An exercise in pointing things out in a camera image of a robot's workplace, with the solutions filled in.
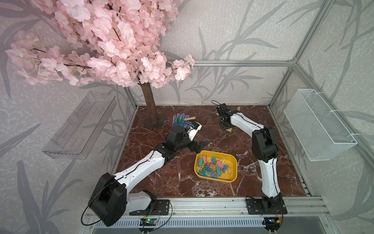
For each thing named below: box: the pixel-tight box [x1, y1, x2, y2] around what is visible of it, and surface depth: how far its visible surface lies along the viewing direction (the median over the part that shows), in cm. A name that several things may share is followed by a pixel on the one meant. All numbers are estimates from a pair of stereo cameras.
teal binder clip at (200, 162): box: [198, 157, 204, 168], surface depth 88 cm
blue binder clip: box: [221, 164, 229, 174], surface depth 87 cm
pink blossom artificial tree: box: [5, 0, 196, 129], surface depth 48 cm
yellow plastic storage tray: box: [193, 150, 239, 183], surface depth 86 cm
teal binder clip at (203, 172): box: [198, 169, 208, 177], surface depth 86 cm
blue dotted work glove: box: [171, 113, 195, 129], surface depth 114 cm
